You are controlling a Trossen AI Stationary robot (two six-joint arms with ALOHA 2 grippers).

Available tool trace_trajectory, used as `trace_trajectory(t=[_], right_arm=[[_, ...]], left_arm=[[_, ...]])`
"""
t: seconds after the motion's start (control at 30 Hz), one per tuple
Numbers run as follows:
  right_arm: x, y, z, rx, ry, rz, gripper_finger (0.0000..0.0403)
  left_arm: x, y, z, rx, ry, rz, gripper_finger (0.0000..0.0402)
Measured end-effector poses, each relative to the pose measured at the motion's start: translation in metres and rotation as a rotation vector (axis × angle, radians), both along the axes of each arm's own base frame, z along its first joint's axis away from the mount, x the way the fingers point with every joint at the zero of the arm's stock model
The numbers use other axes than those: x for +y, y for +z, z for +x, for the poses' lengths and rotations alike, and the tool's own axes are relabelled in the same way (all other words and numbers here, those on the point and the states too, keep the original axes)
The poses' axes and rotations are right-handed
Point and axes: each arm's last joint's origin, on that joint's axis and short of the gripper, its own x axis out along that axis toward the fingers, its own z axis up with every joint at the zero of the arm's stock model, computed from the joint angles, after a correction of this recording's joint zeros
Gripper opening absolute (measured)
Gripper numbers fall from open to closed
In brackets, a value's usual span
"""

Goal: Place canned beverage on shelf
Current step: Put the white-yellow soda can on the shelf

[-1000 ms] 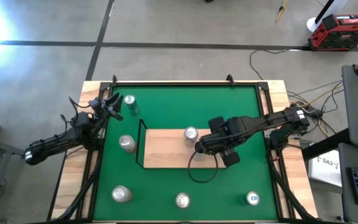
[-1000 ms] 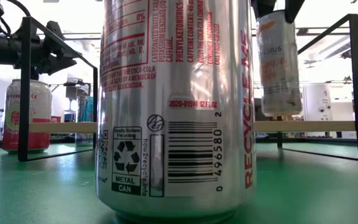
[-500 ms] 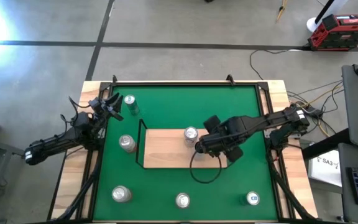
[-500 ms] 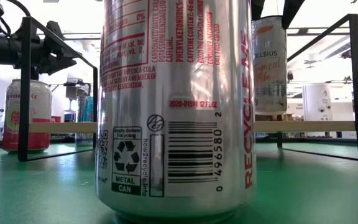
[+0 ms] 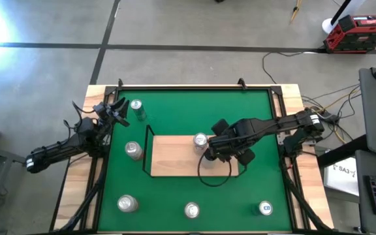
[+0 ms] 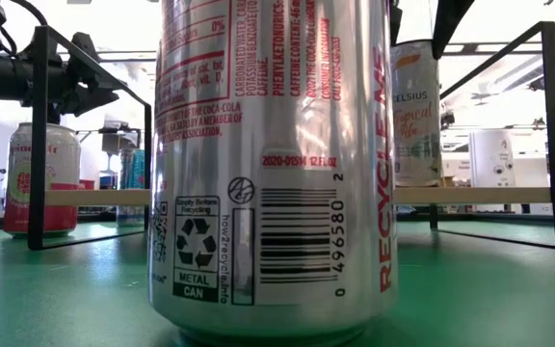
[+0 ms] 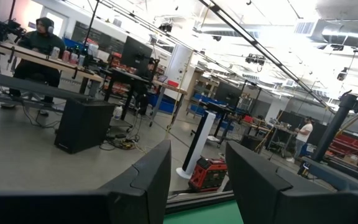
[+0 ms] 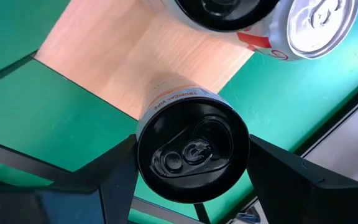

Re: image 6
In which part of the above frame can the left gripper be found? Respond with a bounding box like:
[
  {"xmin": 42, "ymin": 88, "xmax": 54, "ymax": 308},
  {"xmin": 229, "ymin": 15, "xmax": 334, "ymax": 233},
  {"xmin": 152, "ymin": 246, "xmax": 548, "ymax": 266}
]
[{"xmin": 48, "ymin": 59, "xmax": 121, "ymax": 119}]

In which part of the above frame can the blue silver Red Bull can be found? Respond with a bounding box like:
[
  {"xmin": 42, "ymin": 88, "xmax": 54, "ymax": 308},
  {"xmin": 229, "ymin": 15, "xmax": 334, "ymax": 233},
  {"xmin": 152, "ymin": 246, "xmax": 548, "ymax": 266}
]
[{"xmin": 116, "ymin": 147, "xmax": 146, "ymax": 227}]

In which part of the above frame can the white Celsius can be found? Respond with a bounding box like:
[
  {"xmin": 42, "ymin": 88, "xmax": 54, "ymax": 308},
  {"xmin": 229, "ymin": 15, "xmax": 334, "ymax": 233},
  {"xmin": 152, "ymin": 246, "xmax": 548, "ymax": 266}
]
[{"xmin": 390, "ymin": 39, "xmax": 443, "ymax": 188}]

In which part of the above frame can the silver Diet Coke can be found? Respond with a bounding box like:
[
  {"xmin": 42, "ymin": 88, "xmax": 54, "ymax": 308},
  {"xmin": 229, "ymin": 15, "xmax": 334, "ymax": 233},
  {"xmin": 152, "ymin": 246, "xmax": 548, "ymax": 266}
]
[{"xmin": 147, "ymin": 0, "xmax": 400, "ymax": 347}]

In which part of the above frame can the white red Spindrift can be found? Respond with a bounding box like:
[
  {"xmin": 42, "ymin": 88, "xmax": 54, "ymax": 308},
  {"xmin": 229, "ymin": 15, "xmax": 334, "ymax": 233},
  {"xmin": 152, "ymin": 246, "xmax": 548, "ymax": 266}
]
[{"xmin": 2, "ymin": 121, "xmax": 82, "ymax": 240}]

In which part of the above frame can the white structural column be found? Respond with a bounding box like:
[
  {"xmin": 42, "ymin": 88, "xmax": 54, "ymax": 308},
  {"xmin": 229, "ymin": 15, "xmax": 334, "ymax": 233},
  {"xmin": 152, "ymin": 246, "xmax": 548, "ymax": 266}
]
[{"xmin": 469, "ymin": 128, "xmax": 517, "ymax": 189}]

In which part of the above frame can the green table mat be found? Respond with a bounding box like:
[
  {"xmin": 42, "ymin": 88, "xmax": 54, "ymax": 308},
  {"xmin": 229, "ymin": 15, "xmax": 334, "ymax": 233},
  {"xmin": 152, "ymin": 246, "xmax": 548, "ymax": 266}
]
[{"xmin": 0, "ymin": 219, "xmax": 555, "ymax": 347}]

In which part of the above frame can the wooden shelf black metal frame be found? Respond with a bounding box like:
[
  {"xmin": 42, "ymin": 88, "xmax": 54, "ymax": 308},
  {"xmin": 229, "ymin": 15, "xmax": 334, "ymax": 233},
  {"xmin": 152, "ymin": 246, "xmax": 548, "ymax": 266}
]
[{"xmin": 26, "ymin": 19, "xmax": 555, "ymax": 252}]

